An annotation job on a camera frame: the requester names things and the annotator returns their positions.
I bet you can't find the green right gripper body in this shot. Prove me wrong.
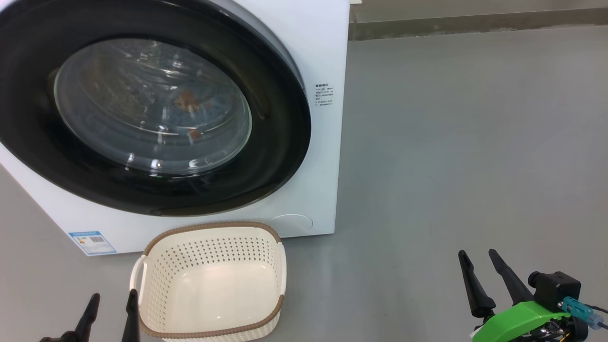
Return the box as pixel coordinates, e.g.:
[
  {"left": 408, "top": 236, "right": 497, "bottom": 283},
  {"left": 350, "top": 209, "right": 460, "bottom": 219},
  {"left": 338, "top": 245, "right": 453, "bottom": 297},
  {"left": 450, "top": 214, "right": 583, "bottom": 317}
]
[{"left": 470, "top": 300, "right": 589, "bottom": 342}]

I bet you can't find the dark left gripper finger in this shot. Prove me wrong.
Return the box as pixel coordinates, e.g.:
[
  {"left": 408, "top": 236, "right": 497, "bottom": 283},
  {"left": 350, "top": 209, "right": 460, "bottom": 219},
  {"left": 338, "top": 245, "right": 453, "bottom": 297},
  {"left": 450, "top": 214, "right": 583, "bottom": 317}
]
[
  {"left": 66, "top": 293, "right": 101, "bottom": 342},
  {"left": 121, "top": 289, "right": 141, "bottom": 342}
]

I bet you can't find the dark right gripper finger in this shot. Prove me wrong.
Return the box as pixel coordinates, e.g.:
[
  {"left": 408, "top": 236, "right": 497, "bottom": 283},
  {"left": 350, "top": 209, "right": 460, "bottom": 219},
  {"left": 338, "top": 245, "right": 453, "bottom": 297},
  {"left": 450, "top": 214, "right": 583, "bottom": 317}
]
[
  {"left": 458, "top": 250, "right": 496, "bottom": 319},
  {"left": 488, "top": 248, "right": 535, "bottom": 304}
]

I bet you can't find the blue cartoon print garment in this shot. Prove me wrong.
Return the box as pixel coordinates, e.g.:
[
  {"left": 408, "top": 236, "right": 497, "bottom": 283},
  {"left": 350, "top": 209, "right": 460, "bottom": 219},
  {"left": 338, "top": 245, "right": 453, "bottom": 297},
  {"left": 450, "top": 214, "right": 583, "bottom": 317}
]
[{"left": 142, "top": 88, "right": 214, "bottom": 143}]

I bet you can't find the black round glass washer door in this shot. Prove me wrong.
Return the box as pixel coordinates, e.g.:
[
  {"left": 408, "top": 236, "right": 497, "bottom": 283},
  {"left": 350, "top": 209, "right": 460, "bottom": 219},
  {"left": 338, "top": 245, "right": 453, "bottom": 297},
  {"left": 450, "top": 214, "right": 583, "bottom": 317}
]
[{"left": 0, "top": 0, "right": 312, "bottom": 217}]

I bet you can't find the white front-load washing machine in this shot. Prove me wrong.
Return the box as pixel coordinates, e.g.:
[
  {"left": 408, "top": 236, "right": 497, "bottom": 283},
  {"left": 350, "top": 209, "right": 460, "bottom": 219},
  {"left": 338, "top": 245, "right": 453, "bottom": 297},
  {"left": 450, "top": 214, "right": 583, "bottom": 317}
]
[{"left": 0, "top": 0, "right": 351, "bottom": 257}]

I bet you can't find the blue energy label sticker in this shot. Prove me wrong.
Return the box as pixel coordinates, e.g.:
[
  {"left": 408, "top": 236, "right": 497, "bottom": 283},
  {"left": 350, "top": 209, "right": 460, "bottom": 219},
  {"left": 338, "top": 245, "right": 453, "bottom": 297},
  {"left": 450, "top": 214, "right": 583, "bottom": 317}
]
[{"left": 68, "top": 231, "right": 117, "bottom": 256}]

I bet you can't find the cream perforated laundry basket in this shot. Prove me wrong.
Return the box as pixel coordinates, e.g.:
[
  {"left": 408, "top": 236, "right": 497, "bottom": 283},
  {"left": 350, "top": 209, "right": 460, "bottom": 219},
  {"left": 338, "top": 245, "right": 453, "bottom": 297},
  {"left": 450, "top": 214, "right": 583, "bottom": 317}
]
[{"left": 129, "top": 221, "right": 287, "bottom": 342}]

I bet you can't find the round white filter cover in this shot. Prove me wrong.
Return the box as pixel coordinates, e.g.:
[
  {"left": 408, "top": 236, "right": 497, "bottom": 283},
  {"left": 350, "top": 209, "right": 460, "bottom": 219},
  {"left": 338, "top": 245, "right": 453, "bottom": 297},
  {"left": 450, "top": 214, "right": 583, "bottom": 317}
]
[{"left": 266, "top": 214, "right": 314, "bottom": 237}]

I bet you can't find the teal cable connector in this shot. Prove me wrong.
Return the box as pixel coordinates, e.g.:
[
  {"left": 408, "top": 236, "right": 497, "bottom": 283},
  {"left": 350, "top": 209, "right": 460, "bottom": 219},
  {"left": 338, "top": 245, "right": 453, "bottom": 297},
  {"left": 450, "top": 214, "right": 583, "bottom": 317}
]
[{"left": 562, "top": 297, "right": 605, "bottom": 328}]

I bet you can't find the thin black cable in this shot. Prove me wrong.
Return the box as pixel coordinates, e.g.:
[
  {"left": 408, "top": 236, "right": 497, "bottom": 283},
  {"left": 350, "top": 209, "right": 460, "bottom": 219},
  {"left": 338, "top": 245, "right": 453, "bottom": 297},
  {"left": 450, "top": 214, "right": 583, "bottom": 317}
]
[{"left": 587, "top": 304, "right": 608, "bottom": 331}]

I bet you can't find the grey wall baseboard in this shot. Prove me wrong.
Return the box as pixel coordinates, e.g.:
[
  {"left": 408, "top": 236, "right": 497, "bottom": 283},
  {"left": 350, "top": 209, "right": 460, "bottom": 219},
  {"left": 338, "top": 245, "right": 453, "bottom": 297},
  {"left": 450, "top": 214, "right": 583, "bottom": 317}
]
[{"left": 349, "top": 9, "right": 608, "bottom": 41}]

